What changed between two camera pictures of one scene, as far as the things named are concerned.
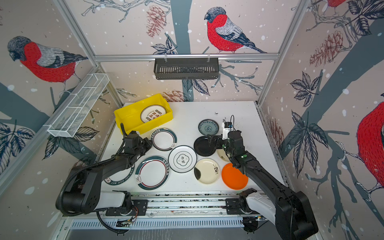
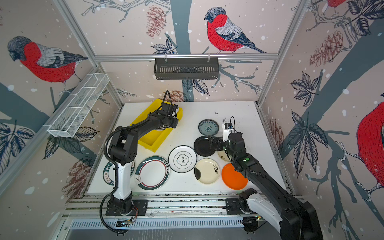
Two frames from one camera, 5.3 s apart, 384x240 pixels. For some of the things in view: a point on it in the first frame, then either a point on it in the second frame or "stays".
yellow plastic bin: [130, 116] -> [152, 140]
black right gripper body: [225, 144] stays
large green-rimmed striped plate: [152, 172] stays
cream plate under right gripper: [223, 154] stays
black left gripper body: [144, 146] -> [172, 123]
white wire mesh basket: [77, 106] stays
